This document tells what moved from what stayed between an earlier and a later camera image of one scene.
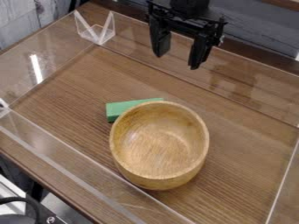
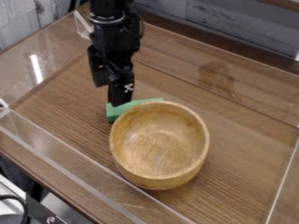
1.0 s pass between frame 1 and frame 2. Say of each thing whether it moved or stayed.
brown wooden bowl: stayed
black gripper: moved
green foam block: stayed
